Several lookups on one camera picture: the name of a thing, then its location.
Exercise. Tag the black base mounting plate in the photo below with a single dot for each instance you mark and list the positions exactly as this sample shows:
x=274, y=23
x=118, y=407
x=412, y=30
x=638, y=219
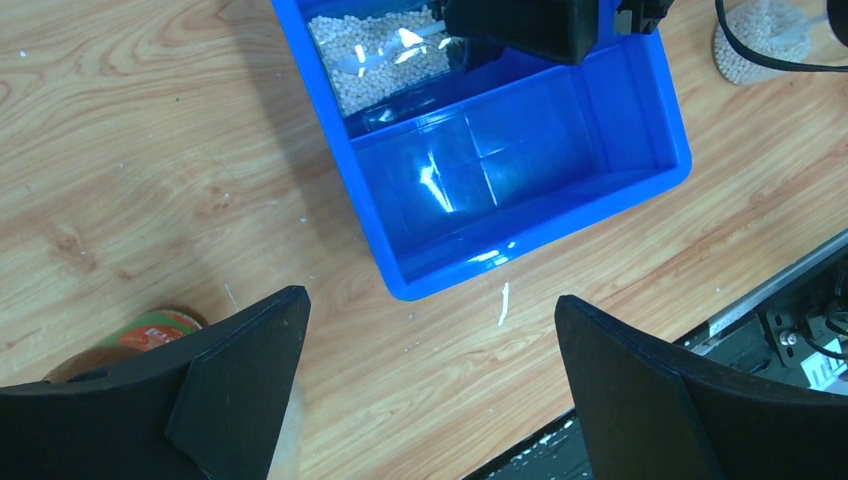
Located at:
x=791, y=329

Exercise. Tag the yellow cap sauce bottle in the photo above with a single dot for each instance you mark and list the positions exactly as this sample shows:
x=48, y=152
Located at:
x=146, y=332

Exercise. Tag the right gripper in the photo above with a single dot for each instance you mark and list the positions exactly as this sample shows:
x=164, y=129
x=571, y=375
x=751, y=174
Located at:
x=563, y=32

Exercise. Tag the silver lid spice jar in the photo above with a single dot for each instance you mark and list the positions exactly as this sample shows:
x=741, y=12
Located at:
x=285, y=462

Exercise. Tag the black cap shaker jar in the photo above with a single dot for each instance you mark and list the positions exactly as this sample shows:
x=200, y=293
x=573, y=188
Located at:
x=789, y=31

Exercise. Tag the blue plastic divided bin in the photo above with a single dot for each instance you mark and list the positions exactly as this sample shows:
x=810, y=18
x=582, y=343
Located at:
x=523, y=151

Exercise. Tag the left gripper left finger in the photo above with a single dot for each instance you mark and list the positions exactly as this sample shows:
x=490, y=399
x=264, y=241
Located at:
x=210, y=405

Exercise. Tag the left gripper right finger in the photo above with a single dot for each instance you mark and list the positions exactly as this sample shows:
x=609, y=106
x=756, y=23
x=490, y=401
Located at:
x=650, y=409

